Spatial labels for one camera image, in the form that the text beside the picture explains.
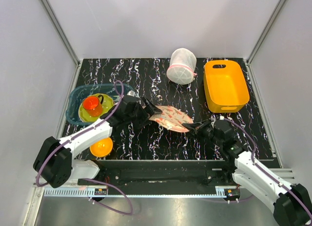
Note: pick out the white cylindrical mesh laundry bag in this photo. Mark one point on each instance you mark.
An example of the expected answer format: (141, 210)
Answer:
(182, 67)

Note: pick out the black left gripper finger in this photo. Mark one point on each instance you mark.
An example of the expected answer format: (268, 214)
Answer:
(146, 118)
(150, 108)

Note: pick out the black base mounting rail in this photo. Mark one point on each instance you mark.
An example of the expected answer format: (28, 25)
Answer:
(209, 172)

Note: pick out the orange plastic basket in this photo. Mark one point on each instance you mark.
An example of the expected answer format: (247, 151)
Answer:
(225, 87)

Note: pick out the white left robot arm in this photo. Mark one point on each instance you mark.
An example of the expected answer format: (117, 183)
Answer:
(56, 162)

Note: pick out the teal transparent plastic bin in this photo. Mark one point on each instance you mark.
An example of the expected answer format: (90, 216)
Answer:
(80, 93)

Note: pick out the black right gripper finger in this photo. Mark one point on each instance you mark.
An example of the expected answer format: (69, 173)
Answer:
(195, 127)
(196, 134)

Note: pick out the orange plastic bowl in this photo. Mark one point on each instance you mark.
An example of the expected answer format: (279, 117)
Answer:
(102, 148)

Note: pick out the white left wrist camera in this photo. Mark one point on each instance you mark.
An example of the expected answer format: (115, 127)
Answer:
(131, 93)

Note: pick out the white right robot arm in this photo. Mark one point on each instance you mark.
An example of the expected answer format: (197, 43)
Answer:
(290, 203)

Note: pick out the floral mesh laundry bag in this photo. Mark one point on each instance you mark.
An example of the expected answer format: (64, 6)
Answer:
(172, 119)

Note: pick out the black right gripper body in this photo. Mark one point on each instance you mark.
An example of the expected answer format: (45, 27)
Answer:
(208, 134)

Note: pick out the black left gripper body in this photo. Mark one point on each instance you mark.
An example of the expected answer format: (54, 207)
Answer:
(137, 116)

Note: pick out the orange translucent cup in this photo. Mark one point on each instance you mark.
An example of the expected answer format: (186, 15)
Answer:
(93, 105)

